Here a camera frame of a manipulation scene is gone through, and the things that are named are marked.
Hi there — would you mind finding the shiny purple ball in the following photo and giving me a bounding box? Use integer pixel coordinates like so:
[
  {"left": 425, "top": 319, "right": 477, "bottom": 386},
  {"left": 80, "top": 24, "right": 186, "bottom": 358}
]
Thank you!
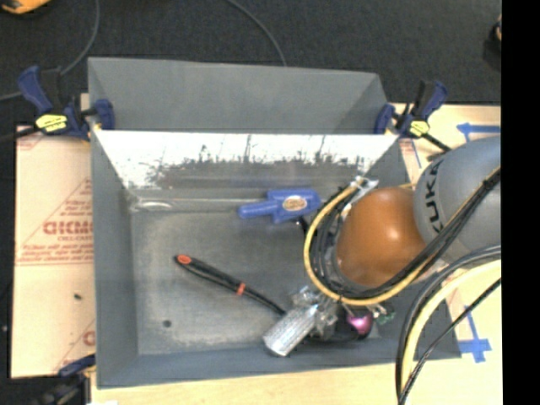
[{"left": 345, "top": 311, "right": 375, "bottom": 340}]

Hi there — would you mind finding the brown cardboard board red print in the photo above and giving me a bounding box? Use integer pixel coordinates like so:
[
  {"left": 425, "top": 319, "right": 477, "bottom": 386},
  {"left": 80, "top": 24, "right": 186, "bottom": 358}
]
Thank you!
[{"left": 9, "top": 123, "right": 98, "bottom": 380}]

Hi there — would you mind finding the black screwdriver with orange marks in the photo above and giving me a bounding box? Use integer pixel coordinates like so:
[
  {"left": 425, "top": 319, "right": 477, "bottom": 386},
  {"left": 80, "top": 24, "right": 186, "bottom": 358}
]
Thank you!
[{"left": 174, "top": 254, "right": 289, "bottom": 316}]

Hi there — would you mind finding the grey metal bin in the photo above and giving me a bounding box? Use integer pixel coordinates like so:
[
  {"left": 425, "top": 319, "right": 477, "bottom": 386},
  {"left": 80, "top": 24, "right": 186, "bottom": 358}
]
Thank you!
[{"left": 87, "top": 56, "right": 462, "bottom": 388}]

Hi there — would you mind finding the blue plastic clamp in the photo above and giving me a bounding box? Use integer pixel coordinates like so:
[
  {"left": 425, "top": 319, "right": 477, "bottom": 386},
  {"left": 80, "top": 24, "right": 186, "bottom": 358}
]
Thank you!
[{"left": 237, "top": 188, "right": 322, "bottom": 224}]

